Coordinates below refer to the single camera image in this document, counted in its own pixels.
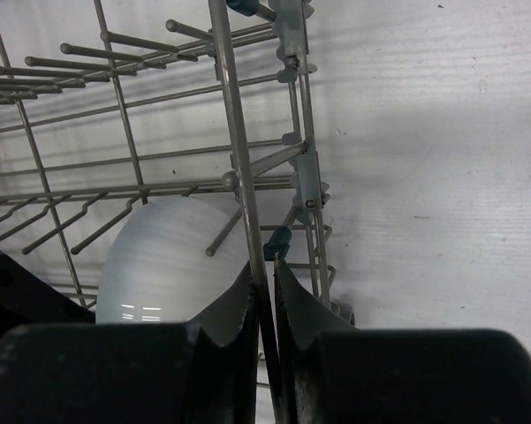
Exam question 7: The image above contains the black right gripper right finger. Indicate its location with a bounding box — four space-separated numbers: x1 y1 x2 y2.
275 260 531 423

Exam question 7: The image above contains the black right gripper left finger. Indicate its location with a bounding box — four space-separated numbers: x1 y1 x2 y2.
0 269 258 423

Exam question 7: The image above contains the grey wire dish rack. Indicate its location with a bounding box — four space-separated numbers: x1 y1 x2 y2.
0 1 354 423

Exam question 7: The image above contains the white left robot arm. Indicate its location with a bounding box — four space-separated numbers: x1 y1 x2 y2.
0 252 258 423

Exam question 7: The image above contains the white ceramic bowl right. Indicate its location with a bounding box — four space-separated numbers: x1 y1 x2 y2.
95 196 248 324

